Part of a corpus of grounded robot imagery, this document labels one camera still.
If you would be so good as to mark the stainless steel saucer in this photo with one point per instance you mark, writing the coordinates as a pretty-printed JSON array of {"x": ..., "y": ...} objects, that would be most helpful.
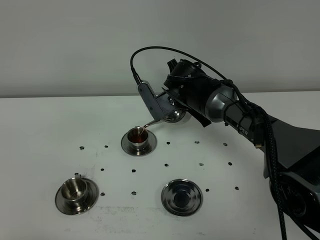
[
  {"x": 139, "y": 151},
  {"x": 78, "y": 207}
]

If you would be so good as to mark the near stainless steel saucer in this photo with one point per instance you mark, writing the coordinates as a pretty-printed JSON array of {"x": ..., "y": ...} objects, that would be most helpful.
[{"x": 78, "y": 207}]

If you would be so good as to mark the near stainless steel teacup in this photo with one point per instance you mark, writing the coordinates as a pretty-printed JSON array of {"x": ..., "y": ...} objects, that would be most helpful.
[{"x": 74, "y": 189}]

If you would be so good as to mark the far stainless steel teacup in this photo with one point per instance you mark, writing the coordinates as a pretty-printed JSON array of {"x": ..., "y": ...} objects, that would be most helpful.
[{"x": 137, "y": 136}]

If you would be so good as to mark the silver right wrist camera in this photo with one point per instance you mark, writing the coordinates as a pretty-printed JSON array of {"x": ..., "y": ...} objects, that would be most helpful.
[{"x": 149, "y": 99}]

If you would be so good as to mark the steel teapot saucer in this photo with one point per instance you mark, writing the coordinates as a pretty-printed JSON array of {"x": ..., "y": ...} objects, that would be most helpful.
[{"x": 181, "y": 197}]

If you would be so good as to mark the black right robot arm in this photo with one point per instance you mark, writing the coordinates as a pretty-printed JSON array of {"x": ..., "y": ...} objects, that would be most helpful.
[{"x": 291, "y": 154}]

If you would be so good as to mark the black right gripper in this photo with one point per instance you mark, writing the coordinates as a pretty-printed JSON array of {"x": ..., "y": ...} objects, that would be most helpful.
[{"x": 172, "y": 100}]

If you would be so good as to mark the stainless steel teacup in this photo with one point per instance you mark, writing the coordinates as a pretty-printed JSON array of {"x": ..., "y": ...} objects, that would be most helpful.
[
  {"x": 74, "y": 189},
  {"x": 137, "y": 136}
]

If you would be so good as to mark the stainless steel teapot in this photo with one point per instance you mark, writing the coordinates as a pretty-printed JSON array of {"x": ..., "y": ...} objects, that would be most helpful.
[{"x": 177, "y": 117}]

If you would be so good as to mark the far stainless steel saucer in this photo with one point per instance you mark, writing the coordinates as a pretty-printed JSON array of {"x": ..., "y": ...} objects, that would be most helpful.
[{"x": 139, "y": 151}]

